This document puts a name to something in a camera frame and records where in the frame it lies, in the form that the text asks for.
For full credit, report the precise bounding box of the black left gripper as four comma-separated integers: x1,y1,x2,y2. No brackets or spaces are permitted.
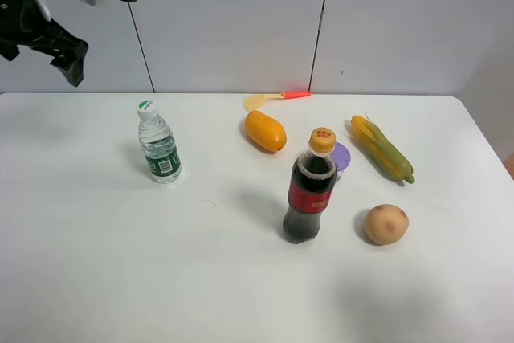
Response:
1,0,88,87

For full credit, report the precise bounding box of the purple lidded round container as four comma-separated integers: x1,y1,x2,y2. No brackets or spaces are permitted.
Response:
331,142,351,182

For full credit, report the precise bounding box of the clear water bottle green label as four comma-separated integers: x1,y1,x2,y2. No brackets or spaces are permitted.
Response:
137,100,182,184

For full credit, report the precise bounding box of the orange yellow mango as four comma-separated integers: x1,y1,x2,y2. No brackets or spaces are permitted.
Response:
244,110,287,153

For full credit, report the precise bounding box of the cola bottle yellow cap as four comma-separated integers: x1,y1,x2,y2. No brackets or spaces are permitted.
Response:
283,127,337,243

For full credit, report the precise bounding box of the corn cob with green husk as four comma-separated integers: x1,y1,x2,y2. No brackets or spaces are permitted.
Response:
350,115,415,184

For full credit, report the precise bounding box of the yellow spatula red handle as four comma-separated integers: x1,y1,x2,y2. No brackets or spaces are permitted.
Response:
243,91,311,112

